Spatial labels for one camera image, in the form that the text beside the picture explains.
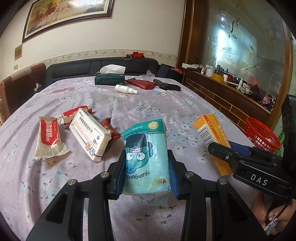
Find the framed horse painting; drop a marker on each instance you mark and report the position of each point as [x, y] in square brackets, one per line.
[67, 16]

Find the white dropper bottle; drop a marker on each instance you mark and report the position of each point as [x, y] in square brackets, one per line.
[241, 83]

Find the teal cartoon tissue pack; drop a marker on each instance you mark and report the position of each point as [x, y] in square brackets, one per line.
[145, 162]

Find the dark bottle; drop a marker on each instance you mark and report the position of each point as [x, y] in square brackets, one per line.
[218, 69]

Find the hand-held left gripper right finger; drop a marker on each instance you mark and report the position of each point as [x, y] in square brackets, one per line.
[173, 178]

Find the frosted etched glass panel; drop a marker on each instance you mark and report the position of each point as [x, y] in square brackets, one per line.
[254, 30]

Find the red white sachet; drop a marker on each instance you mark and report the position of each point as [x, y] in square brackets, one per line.
[49, 136]

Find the orange medicine box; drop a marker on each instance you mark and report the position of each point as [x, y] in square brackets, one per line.
[208, 129]

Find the clear plastic bag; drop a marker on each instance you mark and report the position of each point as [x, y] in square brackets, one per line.
[150, 73]

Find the bamboo print glass panel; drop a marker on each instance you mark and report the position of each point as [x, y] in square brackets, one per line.
[281, 136]

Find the red pouch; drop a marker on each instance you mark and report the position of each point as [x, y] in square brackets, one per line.
[141, 83]

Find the black sofa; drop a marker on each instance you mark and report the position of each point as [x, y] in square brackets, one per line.
[76, 69]

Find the white medicine box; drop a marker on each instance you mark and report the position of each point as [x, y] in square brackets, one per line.
[87, 134]

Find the brown armchair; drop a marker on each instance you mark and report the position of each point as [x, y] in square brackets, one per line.
[20, 81]

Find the white spray bottle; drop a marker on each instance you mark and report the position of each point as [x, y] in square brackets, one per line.
[122, 88]

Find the red wrapper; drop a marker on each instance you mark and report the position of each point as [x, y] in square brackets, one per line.
[69, 113]

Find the small gold wall plaque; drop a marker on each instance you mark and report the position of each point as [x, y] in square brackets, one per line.
[18, 52]

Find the red cloth item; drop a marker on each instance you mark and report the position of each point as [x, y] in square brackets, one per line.
[138, 54]

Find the red plastic basket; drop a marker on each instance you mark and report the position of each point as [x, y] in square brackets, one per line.
[259, 132]

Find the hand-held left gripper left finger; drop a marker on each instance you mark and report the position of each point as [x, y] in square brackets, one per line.
[120, 176]

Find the pink cloth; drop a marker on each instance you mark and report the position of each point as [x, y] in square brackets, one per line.
[267, 99]

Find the wooden partition cabinet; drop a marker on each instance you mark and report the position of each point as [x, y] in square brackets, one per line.
[208, 92]

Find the dark red snack packet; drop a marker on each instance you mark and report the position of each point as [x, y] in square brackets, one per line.
[109, 125]

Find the green tissue box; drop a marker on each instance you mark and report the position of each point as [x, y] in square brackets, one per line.
[108, 80]

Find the person's right hand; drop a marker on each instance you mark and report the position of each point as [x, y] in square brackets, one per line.
[261, 208]

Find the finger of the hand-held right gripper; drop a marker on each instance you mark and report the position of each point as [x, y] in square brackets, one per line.
[219, 150]
[242, 150]

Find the white jar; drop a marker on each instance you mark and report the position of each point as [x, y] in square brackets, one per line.
[210, 70]

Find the red plastic bag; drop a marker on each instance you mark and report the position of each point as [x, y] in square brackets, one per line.
[178, 71]

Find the black handbag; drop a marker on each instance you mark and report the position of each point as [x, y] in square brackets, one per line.
[256, 92]

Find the flat white box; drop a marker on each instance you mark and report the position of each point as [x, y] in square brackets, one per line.
[190, 66]

